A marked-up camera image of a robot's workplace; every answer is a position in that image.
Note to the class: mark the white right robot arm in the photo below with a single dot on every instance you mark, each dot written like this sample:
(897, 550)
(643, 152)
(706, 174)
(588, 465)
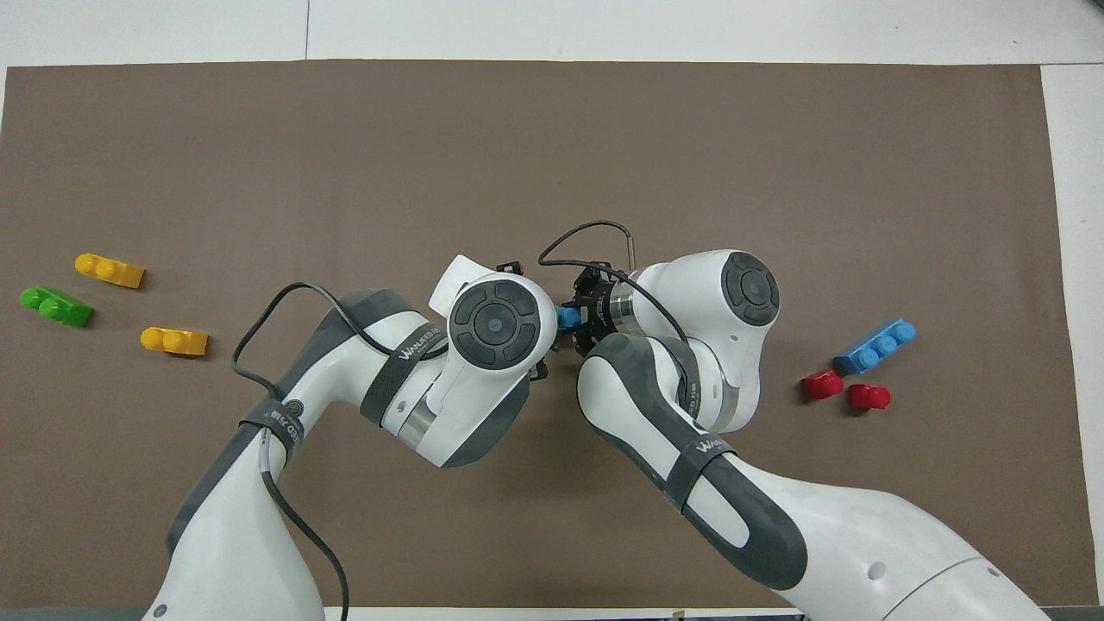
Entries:
(690, 285)

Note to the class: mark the blue three-stud block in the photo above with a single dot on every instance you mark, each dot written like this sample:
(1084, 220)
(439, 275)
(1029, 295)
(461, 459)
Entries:
(569, 318)
(875, 347)

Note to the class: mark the red small block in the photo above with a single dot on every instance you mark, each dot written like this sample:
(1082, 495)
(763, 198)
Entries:
(823, 385)
(868, 397)

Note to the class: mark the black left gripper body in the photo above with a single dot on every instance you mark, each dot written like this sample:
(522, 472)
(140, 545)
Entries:
(511, 267)

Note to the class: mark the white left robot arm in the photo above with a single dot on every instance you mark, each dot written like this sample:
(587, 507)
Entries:
(483, 405)

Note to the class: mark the green two-stud block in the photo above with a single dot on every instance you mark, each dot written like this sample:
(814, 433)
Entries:
(59, 308)

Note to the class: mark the brown table mat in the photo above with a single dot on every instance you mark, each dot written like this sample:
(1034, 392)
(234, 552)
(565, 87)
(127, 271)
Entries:
(552, 138)

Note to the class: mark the yellow two-stud block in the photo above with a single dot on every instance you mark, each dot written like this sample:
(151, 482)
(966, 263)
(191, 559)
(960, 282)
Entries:
(175, 341)
(110, 271)

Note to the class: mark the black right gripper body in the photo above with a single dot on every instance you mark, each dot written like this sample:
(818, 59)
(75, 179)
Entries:
(597, 310)

